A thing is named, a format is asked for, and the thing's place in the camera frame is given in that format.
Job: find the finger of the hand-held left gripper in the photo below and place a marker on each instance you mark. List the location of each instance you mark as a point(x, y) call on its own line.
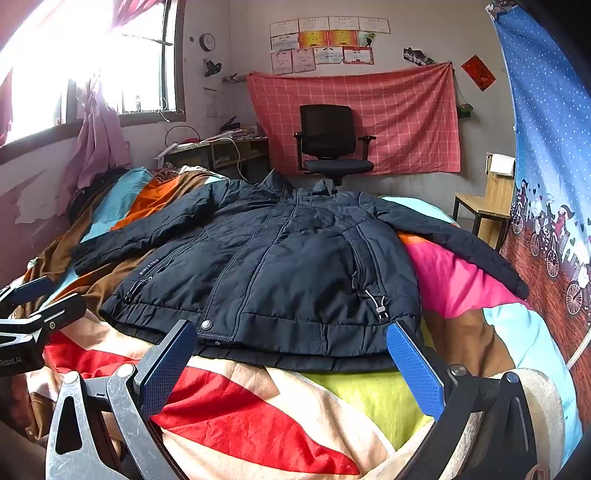
point(32, 288)
point(60, 311)

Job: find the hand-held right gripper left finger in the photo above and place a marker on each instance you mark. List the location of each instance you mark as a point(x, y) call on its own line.
point(168, 364)

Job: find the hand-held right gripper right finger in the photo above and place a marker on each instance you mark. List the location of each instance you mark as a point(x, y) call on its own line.
point(413, 369)

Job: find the navy padded jacket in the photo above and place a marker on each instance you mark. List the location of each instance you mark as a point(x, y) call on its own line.
point(286, 277)

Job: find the colourful patchwork blanket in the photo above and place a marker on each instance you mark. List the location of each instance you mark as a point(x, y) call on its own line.
point(258, 415)

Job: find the pink hanging cloth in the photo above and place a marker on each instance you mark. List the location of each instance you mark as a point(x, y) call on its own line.
point(99, 138)

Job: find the wooden chair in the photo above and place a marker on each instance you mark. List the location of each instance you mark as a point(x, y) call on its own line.
point(485, 203)

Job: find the wooden desk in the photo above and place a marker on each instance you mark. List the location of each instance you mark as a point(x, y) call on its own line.
point(231, 152)

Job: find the white paper sheet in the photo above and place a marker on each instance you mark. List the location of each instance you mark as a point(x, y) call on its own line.
point(502, 165)

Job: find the window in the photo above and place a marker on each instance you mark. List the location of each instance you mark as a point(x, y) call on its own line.
point(138, 69)

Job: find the black office chair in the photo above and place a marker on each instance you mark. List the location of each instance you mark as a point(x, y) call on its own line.
point(325, 129)

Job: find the blue printed curtain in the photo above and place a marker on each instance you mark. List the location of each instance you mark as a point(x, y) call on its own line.
point(545, 138)

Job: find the red curtain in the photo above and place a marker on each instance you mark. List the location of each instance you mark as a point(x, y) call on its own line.
point(138, 10)

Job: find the red diamond paper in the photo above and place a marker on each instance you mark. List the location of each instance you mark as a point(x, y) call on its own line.
point(479, 72)

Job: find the red checked wall cloth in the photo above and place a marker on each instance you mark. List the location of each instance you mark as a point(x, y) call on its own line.
point(406, 120)

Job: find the white wall calendar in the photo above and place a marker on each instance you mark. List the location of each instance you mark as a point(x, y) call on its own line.
point(211, 102)

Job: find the green wall item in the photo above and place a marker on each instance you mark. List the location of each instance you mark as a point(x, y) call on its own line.
point(465, 110)

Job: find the black wall-mounted object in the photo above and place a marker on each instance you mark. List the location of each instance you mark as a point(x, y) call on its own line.
point(212, 68)

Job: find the small wall shelf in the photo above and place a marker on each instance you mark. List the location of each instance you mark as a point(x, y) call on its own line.
point(234, 78)

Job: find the round wall clock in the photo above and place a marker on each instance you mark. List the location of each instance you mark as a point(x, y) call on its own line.
point(207, 42)

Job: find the wall photo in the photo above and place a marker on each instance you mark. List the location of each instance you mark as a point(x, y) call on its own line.
point(418, 56)

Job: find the group of wall certificates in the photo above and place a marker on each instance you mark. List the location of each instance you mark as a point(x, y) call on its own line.
point(304, 60)

